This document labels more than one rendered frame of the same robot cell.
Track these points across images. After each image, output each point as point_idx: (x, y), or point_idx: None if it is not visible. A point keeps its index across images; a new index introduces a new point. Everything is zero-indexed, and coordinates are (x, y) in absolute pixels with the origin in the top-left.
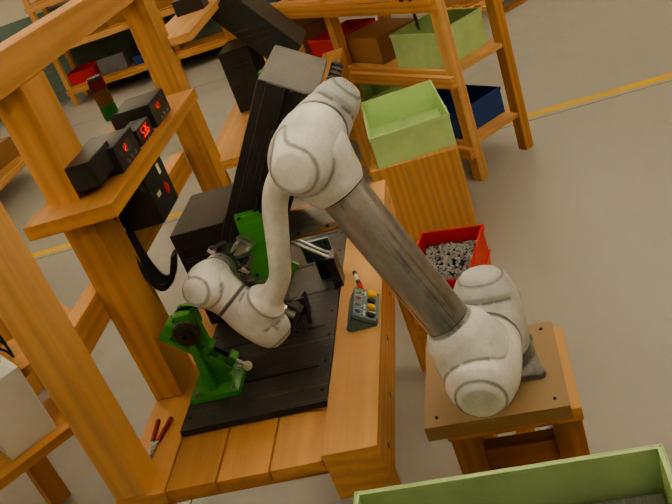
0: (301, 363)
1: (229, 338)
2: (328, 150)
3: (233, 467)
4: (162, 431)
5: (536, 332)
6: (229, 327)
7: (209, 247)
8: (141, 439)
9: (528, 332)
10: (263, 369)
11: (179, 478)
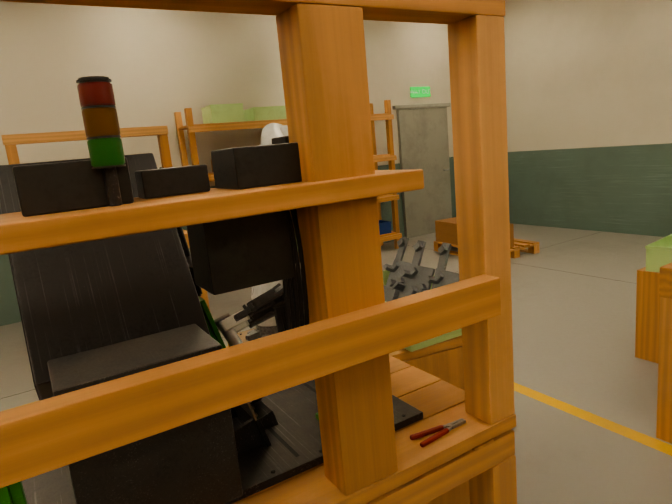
0: (301, 390)
1: (272, 458)
2: None
3: (423, 378)
4: (431, 428)
5: (244, 334)
6: (249, 472)
7: (280, 284)
8: (451, 444)
9: (248, 331)
10: (317, 406)
11: (458, 395)
